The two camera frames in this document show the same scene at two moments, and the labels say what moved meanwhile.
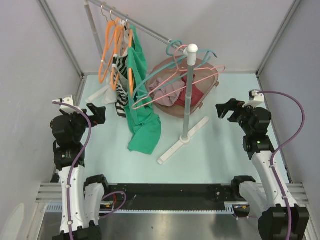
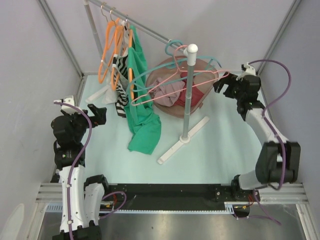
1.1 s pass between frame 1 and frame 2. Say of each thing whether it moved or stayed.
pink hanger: moved
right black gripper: moved
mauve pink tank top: stayed
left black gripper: stayed
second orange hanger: stayed
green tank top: stayed
